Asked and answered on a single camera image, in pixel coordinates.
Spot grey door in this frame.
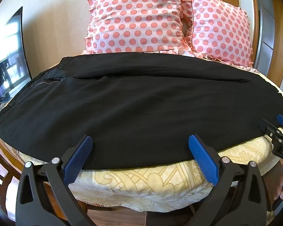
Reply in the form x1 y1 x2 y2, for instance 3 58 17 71
254 0 277 70

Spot black pants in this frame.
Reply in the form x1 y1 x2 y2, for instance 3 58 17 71
0 52 283 170

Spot wooden bed frame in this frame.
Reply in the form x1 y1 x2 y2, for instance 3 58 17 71
44 159 283 226

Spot cream patterned bed blanket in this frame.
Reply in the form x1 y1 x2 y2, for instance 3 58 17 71
0 49 283 213

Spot small pink polka dot pillow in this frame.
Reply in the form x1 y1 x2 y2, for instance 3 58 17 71
181 0 254 68

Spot flat screen television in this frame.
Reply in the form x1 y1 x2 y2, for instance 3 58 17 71
0 6 33 104

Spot large pink polka dot pillow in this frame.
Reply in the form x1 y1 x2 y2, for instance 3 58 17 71
82 0 194 55

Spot dark wooden chair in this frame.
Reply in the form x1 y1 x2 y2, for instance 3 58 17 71
0 144 23 219

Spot wooden headboard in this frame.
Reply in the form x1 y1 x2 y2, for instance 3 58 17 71
219 0 260 63

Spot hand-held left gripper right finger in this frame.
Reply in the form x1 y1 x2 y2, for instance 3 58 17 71
188 135 273 226

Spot wooden door frame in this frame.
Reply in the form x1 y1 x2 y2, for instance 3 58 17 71
271 0 283 88

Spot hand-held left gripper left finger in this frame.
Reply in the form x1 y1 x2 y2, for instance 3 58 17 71
15 134 94 226

